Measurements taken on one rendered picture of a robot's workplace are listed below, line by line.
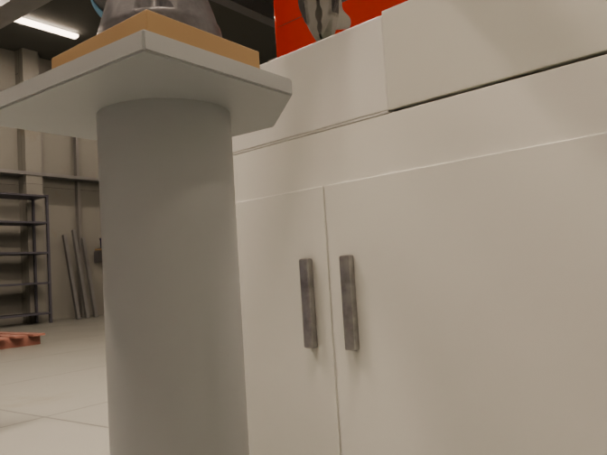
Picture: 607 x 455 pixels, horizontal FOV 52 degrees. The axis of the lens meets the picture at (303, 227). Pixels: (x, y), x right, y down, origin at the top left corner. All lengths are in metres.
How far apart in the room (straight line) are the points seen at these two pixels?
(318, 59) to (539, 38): 0.36
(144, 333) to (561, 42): 0.57
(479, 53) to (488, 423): 0.46
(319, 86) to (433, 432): 0.54
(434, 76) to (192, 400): 0.51
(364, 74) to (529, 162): 0.29
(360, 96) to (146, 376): 0.50
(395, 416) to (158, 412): 0.36
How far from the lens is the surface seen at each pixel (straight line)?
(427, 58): 0.88
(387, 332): 0.90
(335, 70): 0.98
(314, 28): 1.08
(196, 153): 0.71
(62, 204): 12.49
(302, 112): 1.02
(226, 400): 0.72
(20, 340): 7.19
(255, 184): 1.08
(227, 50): 0.77
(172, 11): 0.76
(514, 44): 0.82
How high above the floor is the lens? 0.60
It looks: 4 degrees up
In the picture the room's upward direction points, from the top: 4 degrees counter-clockwise
